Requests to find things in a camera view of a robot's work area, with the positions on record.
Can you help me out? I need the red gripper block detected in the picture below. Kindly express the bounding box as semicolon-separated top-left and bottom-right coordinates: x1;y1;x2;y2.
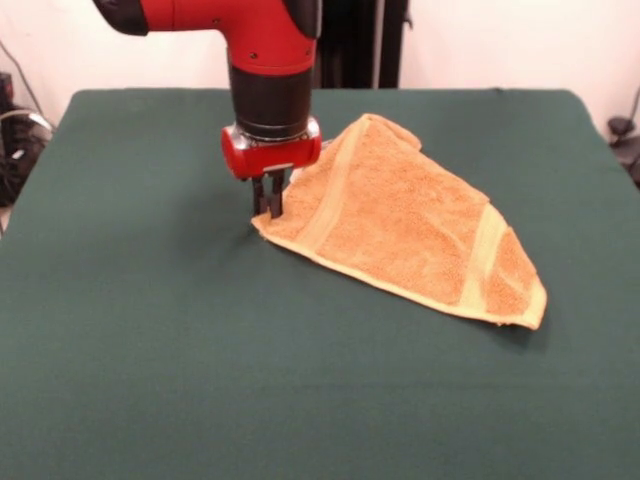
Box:
220;118;324;220

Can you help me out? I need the tan terry towel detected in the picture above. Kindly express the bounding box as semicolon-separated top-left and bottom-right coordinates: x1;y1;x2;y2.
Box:
250;113;549;332

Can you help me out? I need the dark green table cloth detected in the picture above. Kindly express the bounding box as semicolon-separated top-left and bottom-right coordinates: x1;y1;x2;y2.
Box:
0;87;640;480

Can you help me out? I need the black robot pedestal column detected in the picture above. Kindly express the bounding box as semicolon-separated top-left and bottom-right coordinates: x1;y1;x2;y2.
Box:
313;0;414;90

